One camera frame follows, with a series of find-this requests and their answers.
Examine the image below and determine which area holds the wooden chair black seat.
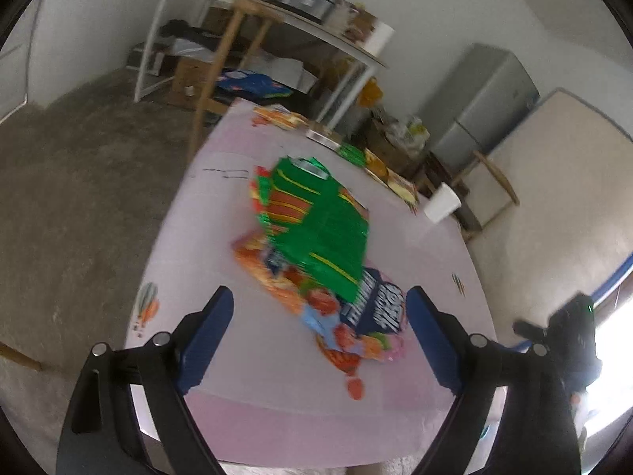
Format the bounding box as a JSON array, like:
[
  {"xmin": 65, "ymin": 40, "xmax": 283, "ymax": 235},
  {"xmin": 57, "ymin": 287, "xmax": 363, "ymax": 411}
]
[{"xmin": 416, "ymin": 150, "xmax": 520, "ymax": 243}]

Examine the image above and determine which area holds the white metal shelf table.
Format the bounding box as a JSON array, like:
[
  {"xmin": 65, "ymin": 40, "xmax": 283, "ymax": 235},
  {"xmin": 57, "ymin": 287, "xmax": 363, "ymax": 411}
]
[{"xmin": 133, "ymin": 0, "xmax": 390, "ymax": 132}]

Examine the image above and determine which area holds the row of snack packets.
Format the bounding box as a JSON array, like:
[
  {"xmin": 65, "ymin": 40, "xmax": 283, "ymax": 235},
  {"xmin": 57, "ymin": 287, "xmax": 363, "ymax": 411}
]
[{"xmin": 254, "ymin": 106, "xmax": 419, "ymax": 213}]

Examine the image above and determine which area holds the blue snack bag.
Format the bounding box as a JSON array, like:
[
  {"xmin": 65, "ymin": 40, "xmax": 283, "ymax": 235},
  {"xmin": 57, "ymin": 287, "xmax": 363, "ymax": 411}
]
[{"xmin": 216, "ymin": 70, "xmax": 293, "ymax": 99}]

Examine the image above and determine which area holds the yellow plastic bag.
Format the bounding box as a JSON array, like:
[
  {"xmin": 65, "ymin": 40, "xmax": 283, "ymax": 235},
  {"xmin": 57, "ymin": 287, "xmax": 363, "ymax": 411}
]
[{"xmin": 356, "ymin": 77, "xmax": 383, "ymax": 108}]

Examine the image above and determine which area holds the pink orange snack bag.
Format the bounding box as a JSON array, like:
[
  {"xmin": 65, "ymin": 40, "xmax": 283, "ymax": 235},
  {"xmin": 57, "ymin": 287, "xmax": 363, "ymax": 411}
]
[{"xmin": 233, "ymin": 223, "xmax": 406, "ymax": 400}]

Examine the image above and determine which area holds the green snack bag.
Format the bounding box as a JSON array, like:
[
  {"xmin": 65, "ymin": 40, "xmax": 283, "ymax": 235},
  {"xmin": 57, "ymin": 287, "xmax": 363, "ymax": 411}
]
[{"xmin": 251, "ymin": 157, "xmax": 369, "ymax": 301}]

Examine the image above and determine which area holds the white paper cup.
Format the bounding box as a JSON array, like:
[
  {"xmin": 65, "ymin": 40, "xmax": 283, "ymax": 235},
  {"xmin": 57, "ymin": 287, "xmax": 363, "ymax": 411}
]
[{"xmin": 423, "ymin": 182, "xmax": 461, "ymax": 224}]

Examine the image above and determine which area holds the white mattress blue edge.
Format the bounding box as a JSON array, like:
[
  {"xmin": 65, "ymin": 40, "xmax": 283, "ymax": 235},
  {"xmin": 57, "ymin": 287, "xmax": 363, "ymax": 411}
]
[{"xmin": 468, "ymin": 90, "xmax": 632, "ymax": 344}]

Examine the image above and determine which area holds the wooden chair behind table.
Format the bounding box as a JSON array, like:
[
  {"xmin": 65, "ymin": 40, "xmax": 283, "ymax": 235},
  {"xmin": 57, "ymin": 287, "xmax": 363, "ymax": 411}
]
[{"xmin": 186, "ymin": 0, "xmax": 289, "ymax": 164}]

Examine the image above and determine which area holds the grey refrigerator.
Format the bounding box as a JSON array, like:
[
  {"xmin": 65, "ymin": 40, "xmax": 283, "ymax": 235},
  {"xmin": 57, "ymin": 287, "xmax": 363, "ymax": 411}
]
[{"xmin": 417, "ymin": 43, "xmax": 540, "ymax": 174}]

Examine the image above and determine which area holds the cardboard box on floor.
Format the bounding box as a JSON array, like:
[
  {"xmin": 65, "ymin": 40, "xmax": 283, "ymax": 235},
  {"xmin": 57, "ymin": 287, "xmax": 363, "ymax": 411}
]
[{"xmin": 364, "ymin": 118, "xmax": 419, "ymax": 175}]

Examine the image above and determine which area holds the white paper towel roll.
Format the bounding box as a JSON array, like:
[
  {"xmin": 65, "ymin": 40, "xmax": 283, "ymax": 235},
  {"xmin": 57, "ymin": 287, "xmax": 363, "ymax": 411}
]
[{"xmin": 362, "ymin": 21, "xmax": 395, "ymax": 57}]

